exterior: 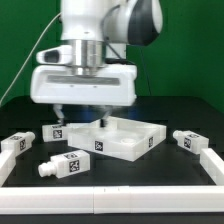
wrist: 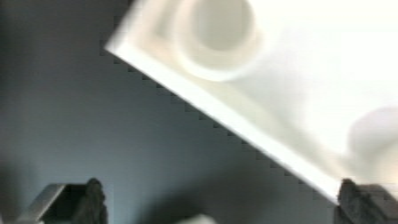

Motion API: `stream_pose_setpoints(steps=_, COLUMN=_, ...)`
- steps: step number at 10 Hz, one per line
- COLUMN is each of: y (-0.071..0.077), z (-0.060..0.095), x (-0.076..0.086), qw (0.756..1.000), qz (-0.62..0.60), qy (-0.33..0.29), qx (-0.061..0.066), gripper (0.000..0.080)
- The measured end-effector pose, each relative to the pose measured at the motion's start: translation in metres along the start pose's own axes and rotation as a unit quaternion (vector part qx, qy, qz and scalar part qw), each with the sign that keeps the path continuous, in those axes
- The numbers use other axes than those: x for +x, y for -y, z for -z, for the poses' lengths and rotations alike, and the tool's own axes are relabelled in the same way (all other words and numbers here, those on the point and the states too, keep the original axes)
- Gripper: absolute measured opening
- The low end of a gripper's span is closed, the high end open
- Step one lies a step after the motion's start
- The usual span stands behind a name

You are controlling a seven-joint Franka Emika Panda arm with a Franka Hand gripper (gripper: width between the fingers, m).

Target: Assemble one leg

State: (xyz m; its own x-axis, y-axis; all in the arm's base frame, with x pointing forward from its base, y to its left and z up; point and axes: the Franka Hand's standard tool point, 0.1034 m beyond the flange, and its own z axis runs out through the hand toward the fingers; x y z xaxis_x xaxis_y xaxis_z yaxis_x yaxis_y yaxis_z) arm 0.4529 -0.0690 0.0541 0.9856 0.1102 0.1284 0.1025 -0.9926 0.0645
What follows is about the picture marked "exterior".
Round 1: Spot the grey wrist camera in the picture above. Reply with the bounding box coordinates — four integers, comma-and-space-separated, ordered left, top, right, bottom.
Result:
36, 45, 72, 65

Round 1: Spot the white square table top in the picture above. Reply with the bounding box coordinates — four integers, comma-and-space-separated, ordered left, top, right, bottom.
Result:
68, 117, 166, 162

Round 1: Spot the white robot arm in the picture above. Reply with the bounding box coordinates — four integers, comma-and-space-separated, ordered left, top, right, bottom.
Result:
30, 0, 163, 122

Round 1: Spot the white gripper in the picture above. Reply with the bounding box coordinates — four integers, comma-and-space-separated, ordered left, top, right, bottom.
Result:
30, 64, 137, 128

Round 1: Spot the white cable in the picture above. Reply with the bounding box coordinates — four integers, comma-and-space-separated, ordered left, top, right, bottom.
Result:
0, 13, 64, 108

